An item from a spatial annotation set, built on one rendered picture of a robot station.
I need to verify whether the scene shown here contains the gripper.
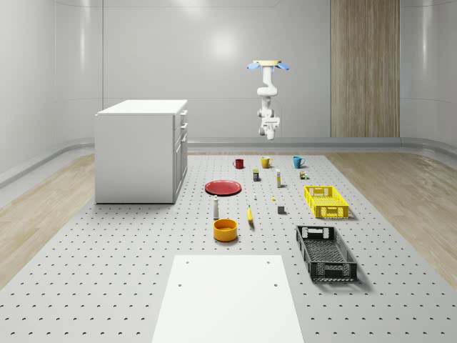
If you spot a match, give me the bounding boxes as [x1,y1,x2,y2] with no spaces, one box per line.
[261,114,281,130]

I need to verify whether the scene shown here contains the red plate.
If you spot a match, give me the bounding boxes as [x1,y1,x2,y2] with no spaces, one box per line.
[204,179,243,197]

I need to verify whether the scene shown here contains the yellow basket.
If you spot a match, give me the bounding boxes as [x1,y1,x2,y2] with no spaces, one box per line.
[303,185,350,219]

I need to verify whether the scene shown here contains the yellow bowl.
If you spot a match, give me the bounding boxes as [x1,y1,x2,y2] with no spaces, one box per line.
[213,219,238,244]

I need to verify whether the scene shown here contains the white cabinet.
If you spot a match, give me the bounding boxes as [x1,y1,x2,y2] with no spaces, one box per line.
[94,99,189,205]

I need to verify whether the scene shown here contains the dark grey basket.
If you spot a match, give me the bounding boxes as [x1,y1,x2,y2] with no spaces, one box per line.
[295,225,358,283]

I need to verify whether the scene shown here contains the white board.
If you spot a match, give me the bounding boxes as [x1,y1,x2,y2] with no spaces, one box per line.
[151,254,305,343]

